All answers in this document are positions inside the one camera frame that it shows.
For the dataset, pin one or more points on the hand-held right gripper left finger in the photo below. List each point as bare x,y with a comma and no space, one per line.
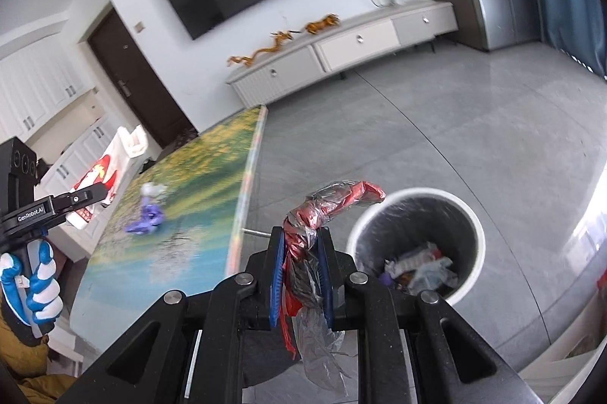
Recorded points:
277,280

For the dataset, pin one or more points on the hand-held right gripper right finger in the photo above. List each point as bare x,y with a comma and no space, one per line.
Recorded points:
326,285

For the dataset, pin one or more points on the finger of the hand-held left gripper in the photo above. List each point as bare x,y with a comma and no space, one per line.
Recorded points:
76,202

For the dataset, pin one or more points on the red plastic wrapper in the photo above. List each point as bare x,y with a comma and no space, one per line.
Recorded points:
308,214

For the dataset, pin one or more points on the white round waste bin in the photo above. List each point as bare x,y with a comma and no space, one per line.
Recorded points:
379,219

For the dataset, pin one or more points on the person's left forearm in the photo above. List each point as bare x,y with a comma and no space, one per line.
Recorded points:
19,352

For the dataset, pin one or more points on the person's left hand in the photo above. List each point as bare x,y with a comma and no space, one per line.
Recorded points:
40,290

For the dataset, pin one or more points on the purple wrapper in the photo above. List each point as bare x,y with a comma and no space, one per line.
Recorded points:
144,221

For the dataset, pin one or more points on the pale crumpled wrapper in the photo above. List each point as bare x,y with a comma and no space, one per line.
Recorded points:
152,189

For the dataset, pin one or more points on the pile of crumpled wrappers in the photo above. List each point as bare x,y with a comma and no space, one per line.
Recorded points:
422,266

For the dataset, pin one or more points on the dark brown door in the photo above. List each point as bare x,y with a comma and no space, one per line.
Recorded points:
137,81

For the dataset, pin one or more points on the orange dragon ornament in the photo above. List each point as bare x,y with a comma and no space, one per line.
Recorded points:
261,52

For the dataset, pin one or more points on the white television cabinet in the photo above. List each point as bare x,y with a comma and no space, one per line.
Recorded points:
341,48

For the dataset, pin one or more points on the orange tiger ornament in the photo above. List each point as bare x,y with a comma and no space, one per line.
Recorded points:
322,24

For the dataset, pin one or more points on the white wall cabinets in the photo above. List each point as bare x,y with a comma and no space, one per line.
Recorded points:
42,100

